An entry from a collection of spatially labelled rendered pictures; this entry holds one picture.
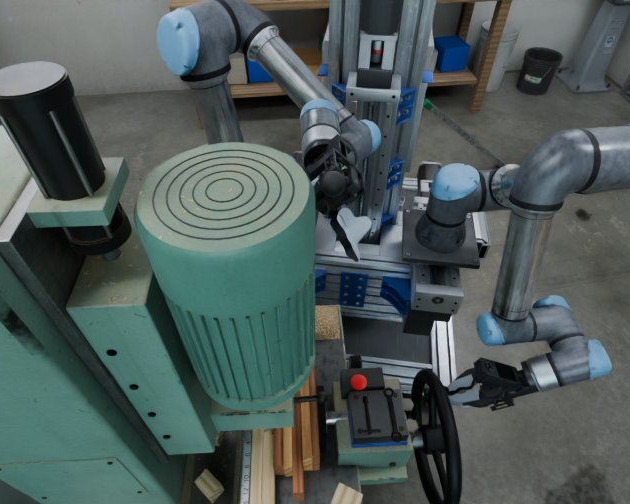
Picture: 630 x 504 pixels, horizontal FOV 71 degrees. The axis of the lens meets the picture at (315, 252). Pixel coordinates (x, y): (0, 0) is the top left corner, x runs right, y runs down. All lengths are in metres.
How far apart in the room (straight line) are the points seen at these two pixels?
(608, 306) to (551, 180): 1.78
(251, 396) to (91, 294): 0.23
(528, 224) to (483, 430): 1.22
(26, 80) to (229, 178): 0.18
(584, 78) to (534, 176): 3.60
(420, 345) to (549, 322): 0.84
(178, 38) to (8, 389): 0.71
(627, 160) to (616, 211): 2.27
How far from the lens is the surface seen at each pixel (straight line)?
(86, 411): 0.61
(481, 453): 1.98
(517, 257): 0.98
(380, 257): 1.43
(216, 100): 1.07
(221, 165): 0.47
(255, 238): 0.39
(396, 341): 1.87
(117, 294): 0.49
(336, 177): 0.60
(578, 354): 1.12
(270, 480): 0.87
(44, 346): 0.51
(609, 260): 2.87
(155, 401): 0.66
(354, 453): 0.87
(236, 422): 0.81
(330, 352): 1.01
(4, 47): 4.28
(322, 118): 0.85
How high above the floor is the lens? 1.78
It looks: 47 degrees down
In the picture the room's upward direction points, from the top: straight up
